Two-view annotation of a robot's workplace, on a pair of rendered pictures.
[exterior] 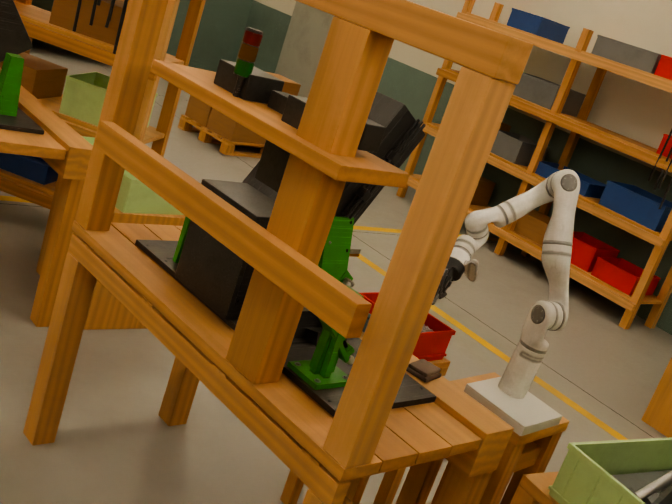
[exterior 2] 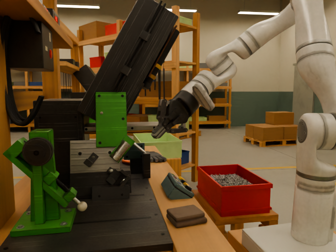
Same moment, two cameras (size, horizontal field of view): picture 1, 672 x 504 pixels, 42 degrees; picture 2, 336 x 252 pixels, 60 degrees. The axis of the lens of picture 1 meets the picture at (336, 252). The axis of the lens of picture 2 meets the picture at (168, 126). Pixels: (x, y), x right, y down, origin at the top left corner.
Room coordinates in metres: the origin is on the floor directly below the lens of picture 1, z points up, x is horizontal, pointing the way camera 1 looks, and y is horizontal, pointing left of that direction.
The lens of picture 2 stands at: (1.83, -0.82, 1.28)
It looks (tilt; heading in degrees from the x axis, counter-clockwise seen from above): 7 degrees down; 36
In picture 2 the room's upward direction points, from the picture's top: straight up
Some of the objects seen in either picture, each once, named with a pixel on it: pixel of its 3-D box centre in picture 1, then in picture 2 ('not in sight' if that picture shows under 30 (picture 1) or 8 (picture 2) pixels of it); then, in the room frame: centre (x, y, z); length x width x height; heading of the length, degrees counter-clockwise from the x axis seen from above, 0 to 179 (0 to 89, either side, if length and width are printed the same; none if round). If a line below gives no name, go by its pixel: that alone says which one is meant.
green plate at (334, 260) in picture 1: (329, 245); (111, 118); (2.60, 0.03, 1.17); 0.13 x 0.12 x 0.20; 47
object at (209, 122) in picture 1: (254, 112); (274, 128); (9.06, 1.29, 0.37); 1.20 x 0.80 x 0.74; 142
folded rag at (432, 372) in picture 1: (424, 370); (186, 215); (2.52, -0.38, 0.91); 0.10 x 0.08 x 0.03; 148
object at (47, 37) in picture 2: (296, 165); (30, 48); (2.38, 0.18, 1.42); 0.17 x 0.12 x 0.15; 47
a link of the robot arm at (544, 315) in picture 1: (542, 326); (317, 147); (2.64, -0.70, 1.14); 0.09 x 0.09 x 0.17; 35
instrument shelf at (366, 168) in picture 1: (268, 118); (22, 26); (2.42, 0.30, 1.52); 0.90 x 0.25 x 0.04; 47
